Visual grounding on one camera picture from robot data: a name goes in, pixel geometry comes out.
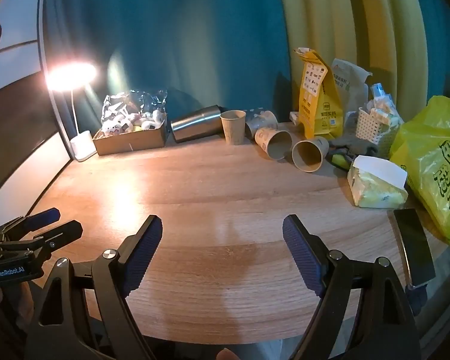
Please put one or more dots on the paper cup with pink print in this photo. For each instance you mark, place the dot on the paper cup with pink print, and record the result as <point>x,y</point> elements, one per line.
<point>275,143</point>

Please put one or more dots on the black phone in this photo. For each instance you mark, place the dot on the black phone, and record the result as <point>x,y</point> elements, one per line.
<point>419,260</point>

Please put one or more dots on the white desk lamp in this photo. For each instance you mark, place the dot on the white desk lamp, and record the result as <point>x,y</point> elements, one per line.
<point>70,77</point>

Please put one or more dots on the tissue pack with white paper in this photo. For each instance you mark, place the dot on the tissue pack with white paper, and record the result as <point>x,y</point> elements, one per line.
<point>377,183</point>

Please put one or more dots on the yellow paper bag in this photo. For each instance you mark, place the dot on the yellow paper bag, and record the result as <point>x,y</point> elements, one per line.
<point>320,108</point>

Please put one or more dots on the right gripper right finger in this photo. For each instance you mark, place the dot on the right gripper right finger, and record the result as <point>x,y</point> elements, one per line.
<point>384,326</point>

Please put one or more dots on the yellow plastic bag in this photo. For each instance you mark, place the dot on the yellow plastic bag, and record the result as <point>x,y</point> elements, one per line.
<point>422,148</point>

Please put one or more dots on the green yellow small object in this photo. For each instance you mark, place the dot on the green yellow small object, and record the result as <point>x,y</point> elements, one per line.
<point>341,161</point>

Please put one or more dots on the clear bag of snacks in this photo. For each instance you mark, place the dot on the clear bag of snacks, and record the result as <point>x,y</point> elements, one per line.
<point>133,111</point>

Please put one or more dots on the white plastic basket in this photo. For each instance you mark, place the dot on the white plastic basket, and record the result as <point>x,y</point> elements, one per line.
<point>370,129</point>

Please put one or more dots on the steel tumbler lying down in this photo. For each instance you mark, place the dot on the steel tumbler lying down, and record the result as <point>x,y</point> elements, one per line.
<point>201,123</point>

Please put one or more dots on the brown paper cup with drawing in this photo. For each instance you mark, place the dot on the brown paper cup with drawing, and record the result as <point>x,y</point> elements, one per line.
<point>233,122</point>

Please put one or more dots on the yellow curtain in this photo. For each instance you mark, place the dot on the yellow curtain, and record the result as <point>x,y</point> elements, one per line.
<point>385,37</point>

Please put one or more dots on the plain brown paper cup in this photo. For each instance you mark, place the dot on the plain brown paper cup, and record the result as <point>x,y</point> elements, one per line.
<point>308,155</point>

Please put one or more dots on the person's right hand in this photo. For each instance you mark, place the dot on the person's right hand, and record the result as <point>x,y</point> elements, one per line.
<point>226,354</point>

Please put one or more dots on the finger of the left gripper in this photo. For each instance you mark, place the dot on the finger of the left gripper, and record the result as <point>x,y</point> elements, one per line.
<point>46,243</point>
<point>17,228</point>

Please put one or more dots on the cardboard box tray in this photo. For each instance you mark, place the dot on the cardboard box tray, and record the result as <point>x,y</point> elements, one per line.
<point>128,142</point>

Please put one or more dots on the grey paper bag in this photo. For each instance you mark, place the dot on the grey paper bag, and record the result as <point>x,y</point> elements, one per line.
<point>352,87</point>

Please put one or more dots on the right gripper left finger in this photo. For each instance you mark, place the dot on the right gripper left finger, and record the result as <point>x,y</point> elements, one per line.
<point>83,313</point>

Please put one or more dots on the white patterned paper cup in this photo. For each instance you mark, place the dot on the white patterned paper cup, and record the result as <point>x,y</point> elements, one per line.
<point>266,119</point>

